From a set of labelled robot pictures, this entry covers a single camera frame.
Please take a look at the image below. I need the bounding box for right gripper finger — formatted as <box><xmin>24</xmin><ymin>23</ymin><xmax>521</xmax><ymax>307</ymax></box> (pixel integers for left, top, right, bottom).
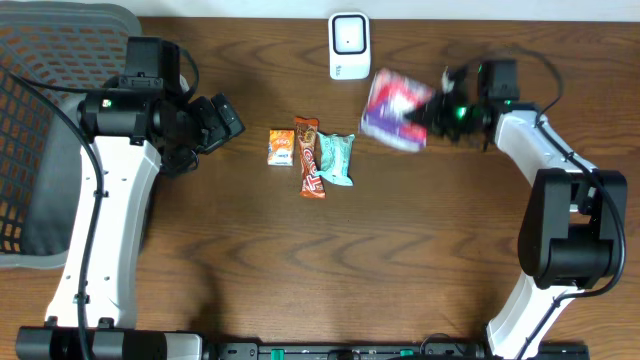
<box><xmin>404</xmin><ymin>103</ymin><xmax>438</xmax><ymax>130</ymax></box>
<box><xmin>441</xmin><ymin>66</ymin><xmax>468</xmax><ymax>94</ymax></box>

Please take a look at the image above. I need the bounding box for pink purple pad pack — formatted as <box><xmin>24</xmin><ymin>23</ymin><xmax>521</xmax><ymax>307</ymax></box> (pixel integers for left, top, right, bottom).
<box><xmin>359</xmin><ymin>68</ymin><xmax>434</xmax><ymax>153</ymax></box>

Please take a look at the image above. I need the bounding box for teal snack pack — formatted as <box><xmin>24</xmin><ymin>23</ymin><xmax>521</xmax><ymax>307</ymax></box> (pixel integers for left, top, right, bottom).
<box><xmin>317</xmin><ymin>133</ymin><xmax>355</xmax><ymax>187</ymax></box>

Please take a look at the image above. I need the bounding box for small orange tissue pack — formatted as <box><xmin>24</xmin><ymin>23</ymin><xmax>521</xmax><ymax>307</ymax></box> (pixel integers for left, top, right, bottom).
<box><xmin>267</xmin><ymin>129</ymin><xmax>295</xmax><ymax>166</ymax></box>

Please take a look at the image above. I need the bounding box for orange Top chocolate bar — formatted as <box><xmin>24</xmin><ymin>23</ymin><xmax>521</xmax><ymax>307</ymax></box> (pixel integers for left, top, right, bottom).
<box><xmin>295</xmin><ymin>117</ymin><xmax>326</xmax><ymax>199</ymax></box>

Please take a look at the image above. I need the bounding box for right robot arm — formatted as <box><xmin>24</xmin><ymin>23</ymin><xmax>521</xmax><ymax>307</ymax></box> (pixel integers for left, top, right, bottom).
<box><xmin>404</xmin><ymin>59</ymin><xmax>627</xmax><ymax>359</ymax></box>

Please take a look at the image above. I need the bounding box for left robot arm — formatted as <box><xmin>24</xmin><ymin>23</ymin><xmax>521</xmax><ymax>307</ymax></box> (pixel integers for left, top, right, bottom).
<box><xmin>16</xmin><ymin>75</ymin><xmax>244</xmax><ymax>359</ymax></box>

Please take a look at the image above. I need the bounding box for white barcode scanner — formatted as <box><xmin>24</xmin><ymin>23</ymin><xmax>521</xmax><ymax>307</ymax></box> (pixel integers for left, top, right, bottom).
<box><xmin>328</xmin><ymin>12</ymin><xmax>372</xmax><ymax>80</ymax></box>

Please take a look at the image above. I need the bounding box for grey plastic mesh basket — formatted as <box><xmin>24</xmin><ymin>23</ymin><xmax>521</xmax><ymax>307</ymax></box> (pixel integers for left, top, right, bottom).
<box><xmin>1</xmin><ymin>1</ymin><xmax>142</xmax><ymax>269</ymax></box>

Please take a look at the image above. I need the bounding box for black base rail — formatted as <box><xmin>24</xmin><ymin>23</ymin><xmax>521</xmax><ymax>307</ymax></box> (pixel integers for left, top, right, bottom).
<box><xmin>204</xmin><ymin>341</ymin><xmax>591</xmax><ymax>360</ymax></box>

